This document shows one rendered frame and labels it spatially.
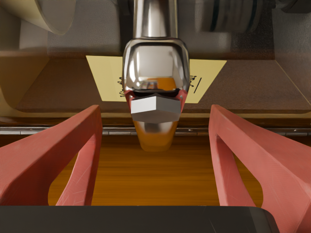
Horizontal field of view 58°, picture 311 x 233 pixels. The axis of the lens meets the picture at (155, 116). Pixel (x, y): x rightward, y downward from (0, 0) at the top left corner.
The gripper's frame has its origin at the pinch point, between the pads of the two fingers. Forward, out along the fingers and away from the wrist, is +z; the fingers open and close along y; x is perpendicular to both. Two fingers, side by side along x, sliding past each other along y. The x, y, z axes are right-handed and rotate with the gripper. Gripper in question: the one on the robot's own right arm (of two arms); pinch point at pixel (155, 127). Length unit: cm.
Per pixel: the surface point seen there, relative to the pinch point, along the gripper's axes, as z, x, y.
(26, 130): 15.7, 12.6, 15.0
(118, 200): 10.6, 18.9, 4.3
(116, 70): 5.3, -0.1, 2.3
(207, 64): 4.7, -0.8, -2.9
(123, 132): 16.0, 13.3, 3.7
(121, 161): 16.8, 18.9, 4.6
